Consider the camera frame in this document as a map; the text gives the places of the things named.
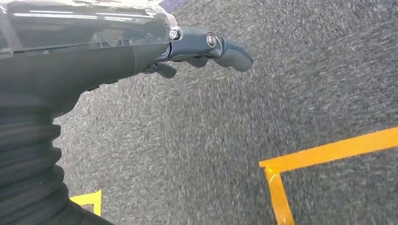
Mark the ribbed grey left arm sleeve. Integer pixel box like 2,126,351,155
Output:
0,105,114,225

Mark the yellow floor tape square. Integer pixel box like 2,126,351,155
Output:
69,190,103,217
259,127,398,225

